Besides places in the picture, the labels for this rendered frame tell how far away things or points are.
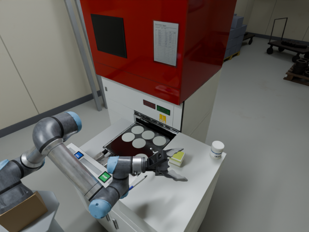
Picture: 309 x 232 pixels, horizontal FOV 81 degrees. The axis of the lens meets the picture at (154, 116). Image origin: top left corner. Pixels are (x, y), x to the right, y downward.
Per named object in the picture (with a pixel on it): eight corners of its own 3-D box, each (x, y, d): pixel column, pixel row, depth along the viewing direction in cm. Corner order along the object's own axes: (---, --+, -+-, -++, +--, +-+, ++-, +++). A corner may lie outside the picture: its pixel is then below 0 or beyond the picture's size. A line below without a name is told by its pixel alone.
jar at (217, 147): (212, 149, 118) (214, 138, 113) (222, 154, 115) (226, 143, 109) (207, 156, 114) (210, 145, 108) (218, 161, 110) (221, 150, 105)
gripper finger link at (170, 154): (177, 148, 92) (163, 158, 88) (180, 142, 87) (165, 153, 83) (181, 153, 91) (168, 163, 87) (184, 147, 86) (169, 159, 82)
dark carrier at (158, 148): (136, 122, 152) (136, 122, 152) (171, 140, 136) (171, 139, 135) (105, 147, 130) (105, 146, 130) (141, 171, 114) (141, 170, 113)
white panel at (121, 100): (109, 108, 181) (102, 71, 157) (180, 143, 142) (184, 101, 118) (107, 110, 180) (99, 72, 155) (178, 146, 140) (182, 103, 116)
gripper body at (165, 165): (166, 160, 89) (142, 160, 88) (168, 153, 82) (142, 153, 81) (167, 176, 85) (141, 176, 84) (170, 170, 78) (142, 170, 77)
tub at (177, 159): (173, 155, 115) (174, 147, 111) (184, 159, 112) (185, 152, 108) (168, 164, 109) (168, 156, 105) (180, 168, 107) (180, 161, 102)
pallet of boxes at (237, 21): (218, 49, 581) (226, 12, 517) (239, 55, 541) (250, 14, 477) (199, 58, 523) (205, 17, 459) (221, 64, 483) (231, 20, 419)
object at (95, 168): (77, 155, 134) (71, 142, 125) (131, 198, 107) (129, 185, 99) (65, 164, 128) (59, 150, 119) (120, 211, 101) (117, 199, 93)
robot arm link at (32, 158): (2, 166, 101) (49, 111, 78) (29, 155, 114) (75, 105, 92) (15, 183, 101) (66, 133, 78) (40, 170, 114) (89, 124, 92)
